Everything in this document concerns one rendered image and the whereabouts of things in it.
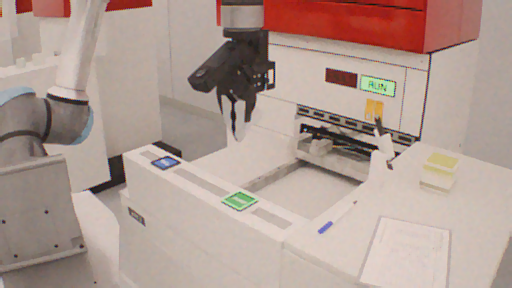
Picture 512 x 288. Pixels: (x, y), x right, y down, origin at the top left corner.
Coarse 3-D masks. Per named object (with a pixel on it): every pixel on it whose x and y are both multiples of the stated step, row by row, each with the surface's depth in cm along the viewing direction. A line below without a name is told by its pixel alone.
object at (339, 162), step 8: (288, 152) 129; (296, 152) 127; (304, 152) 124; (328, 152) 124; (336, 152) 124; (312, 160) 123; (320, 160) 121; (328, 160) 119; (336, 160) 119; (344, 160) 119; (352, 160) 119; (360, 160) 118; (328, 168) 119; (336, 168) 117; (344, 168) 115; (352, 168) 114; (360, 168) 114; (368, 168) 113; (352, 176) 114; (360, 176) 112
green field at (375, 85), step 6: (366, 78) 117; (366, 84) 117; (372, 84) 116; (378, 84) 114; (384, 84) 113; (390, 84) 112; (372, 90) 116; (378, 90) 115; (384, 90) 114; (390, 90) 112
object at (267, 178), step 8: (296, 160) 126; (304, 160) 128; (280, 168) 121; (288, 168) 123; (296, 168) 126; (264, 176) 116; (272, 176) 118; (280, 176) 121; (248, 184) 111; (256, 184) 113; (264, 184) 116
